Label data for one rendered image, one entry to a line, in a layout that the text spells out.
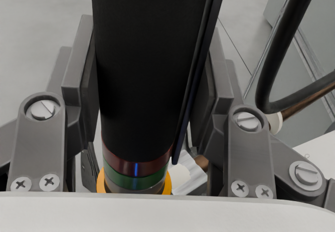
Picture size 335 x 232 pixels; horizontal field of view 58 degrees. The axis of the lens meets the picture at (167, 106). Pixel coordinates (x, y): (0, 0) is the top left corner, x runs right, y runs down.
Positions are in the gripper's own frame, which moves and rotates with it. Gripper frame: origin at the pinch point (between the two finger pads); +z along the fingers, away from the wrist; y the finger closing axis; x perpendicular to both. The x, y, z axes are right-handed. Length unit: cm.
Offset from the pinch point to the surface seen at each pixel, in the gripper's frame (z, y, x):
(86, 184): 30, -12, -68
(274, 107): 7.0, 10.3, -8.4
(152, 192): -1.3, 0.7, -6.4
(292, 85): 89, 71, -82
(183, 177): 1.9, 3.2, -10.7
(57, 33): 228, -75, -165
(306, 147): 25, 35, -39
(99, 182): 0.0, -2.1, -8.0
